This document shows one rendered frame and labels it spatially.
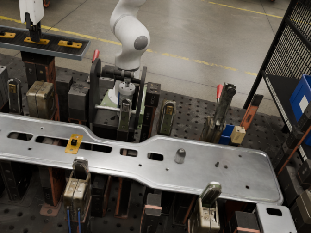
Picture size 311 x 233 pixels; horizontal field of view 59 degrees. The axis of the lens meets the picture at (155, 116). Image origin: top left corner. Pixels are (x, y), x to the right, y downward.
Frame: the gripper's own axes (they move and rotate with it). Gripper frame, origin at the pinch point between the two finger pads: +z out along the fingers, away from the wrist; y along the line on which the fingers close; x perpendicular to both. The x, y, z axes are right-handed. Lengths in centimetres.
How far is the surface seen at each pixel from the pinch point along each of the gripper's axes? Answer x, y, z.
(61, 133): 16.4, 30.5, 18.6
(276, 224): 82, 56, 19
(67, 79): 14.5, 13.5, 8.8
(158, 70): 64, -195, 118
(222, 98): 67, 22, 2
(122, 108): 35.1, 22.8, 11.1
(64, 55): 12.1, 7.5, 2.7
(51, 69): 4.7, 0.7, 13.7
